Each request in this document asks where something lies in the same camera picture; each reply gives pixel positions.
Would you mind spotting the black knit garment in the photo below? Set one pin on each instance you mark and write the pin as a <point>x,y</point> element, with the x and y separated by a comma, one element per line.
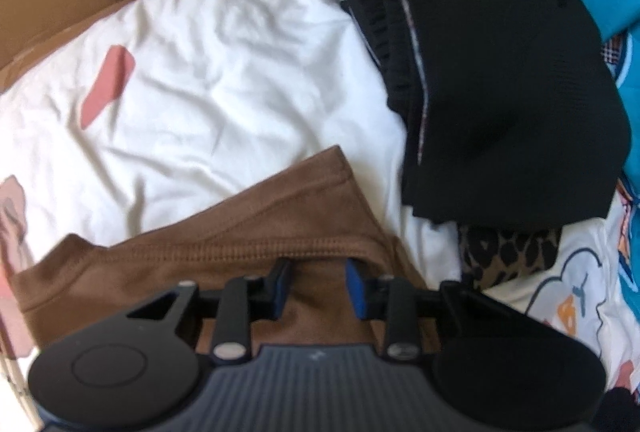
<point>500,87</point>

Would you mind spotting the teal printed blanket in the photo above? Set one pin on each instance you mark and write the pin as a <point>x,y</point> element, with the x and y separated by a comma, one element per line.
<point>600,7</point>

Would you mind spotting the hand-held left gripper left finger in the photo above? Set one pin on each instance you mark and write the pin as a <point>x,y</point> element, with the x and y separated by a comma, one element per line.
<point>282,287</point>

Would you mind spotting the leopard print cloth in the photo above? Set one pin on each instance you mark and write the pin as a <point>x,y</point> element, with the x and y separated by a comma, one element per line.
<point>505,252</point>

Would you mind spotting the brown printed t-shirt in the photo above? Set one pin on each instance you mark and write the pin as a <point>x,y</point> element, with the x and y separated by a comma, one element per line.
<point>200,252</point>

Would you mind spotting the black garment with patterned trim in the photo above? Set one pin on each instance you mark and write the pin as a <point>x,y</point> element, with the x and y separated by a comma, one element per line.
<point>380,12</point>

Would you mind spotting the bear print bed sheet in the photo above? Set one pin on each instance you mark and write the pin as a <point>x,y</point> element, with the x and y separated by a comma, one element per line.
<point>225,62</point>

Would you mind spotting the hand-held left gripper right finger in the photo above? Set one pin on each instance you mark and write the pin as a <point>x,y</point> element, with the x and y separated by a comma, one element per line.
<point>356,289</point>

